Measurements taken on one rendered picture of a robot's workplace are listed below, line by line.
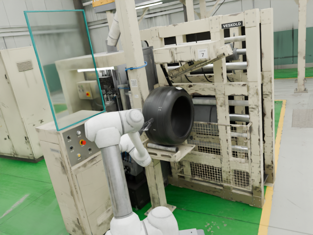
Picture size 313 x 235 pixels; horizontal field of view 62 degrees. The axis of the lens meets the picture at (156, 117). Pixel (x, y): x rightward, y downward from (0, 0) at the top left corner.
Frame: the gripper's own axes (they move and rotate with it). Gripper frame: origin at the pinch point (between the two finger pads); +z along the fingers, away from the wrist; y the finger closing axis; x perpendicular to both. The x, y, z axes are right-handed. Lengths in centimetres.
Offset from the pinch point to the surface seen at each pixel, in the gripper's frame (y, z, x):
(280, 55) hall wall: 89, 903, 200
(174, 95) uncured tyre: -11.3, 26.1, -12.5
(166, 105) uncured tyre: -9.3, 13.9, -9.1
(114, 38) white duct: 77, 63, -64
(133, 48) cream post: 26, 32, -56
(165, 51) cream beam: 9, 56, -45
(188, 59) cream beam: -14, 55, -36
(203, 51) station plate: -30, 56, -41
